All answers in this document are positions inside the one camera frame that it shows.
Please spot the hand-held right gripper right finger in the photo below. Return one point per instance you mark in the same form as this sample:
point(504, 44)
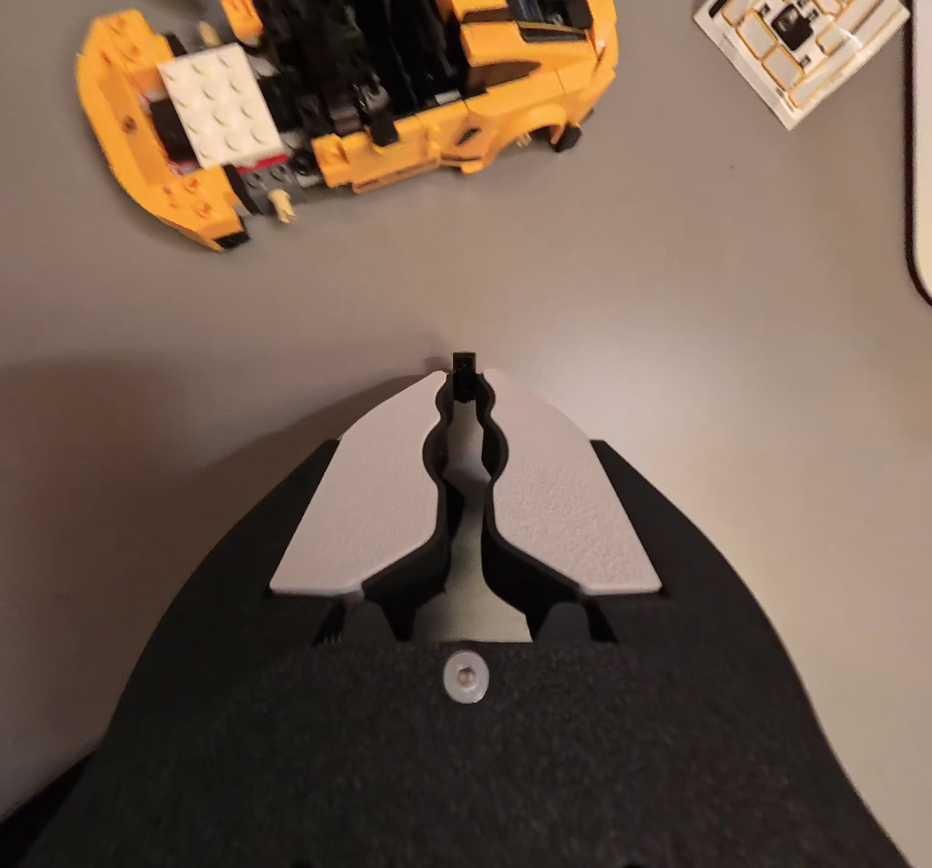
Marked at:
point(575, 511)

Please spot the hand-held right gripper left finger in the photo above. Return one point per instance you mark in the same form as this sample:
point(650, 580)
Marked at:
point(371, 504)

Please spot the small black lego piece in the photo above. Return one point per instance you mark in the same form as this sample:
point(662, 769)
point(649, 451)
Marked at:
point(464, 376)

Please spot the orange lego car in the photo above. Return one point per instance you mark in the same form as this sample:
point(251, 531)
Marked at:
point(495, 103)

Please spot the white rounded base board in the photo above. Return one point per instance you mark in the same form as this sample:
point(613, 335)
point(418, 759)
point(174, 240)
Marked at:
point(921, 118)

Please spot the white sticker sheet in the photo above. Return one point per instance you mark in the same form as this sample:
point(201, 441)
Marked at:
point(801, 30)

